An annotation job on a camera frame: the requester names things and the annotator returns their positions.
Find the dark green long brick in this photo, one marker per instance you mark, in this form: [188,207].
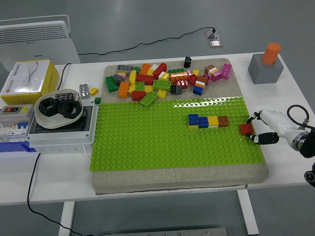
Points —
[110,84]

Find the yellow long brick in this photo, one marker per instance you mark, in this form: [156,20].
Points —
[133,76]

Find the black ribbed small component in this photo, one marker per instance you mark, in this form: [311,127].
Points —
[64,96]

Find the lime green three-circle brick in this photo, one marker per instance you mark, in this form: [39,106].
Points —
[148,98]
[161,85]

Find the dark green flat brick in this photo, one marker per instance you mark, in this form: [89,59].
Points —
[176,71]

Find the green studded baseplate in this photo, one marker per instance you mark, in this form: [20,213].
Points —
[147,137]

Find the white electrical enclosure box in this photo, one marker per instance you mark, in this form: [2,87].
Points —
[61,141]

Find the yellow and white carton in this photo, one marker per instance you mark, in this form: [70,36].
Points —
[28,81]

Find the pink yellow white small brick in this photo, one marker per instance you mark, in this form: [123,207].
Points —
[121,74]

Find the white table leg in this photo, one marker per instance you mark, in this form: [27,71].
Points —
[66,218]
[247,209]

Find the yellow brick under blue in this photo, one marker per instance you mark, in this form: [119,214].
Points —
[192,126]

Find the grey three-circle flat brick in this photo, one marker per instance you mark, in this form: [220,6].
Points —
[125,68]

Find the red circle brick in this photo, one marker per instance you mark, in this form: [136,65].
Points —
[192,79]

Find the red square brick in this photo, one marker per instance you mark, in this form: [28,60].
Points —
[246,129]

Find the magenta long brick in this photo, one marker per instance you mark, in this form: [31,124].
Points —
[226,71]

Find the small green brick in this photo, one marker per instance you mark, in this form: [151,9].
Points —
[136,69]
[97,100]

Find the white panel heater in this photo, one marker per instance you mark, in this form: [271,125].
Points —
[34,41]

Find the grey-brown mat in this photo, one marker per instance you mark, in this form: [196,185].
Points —
[172,180]

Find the black large hex nut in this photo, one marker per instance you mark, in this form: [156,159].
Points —
[42,108]
[75,109]

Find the white and yellow brick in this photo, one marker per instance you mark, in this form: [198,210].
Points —
[164,75]

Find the white bowl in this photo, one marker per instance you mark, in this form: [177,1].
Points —
[59,123]

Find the red brick with white marks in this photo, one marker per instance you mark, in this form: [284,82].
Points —
[182,84]

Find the brown square brick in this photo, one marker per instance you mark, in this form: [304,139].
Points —
[223,121]

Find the red long brick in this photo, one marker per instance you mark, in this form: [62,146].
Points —
[145,79]
[160,70]

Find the yellow glossy brick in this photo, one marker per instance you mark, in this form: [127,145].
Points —
[93,91]

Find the orange glossy long brick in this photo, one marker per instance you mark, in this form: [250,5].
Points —
[179,76]

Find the white thin brick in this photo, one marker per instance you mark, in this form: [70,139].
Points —
[199,84]

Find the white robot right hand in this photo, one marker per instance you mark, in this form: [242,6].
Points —
[278,123]

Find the grey push-button switch box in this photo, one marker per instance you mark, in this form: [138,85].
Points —
[16,115]

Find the orange cylinder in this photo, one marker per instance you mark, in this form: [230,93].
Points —
[270,53]

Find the grey block holder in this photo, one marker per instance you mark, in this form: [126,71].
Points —
[264,72]

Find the light grey studded brick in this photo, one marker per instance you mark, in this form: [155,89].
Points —
[84,91]

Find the blue plastic rail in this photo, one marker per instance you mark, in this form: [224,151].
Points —
[14,147]

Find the white blue circuit breaker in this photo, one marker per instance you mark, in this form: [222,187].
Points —
[13,131]

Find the blue square brick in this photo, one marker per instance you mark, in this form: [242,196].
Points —
[193,118]

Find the yellow square brick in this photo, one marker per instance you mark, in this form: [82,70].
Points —
[213,122]

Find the dark grey circle brick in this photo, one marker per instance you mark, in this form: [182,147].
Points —
[176,89]

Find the metal floor socket box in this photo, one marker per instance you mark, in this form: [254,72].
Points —
[213,39]

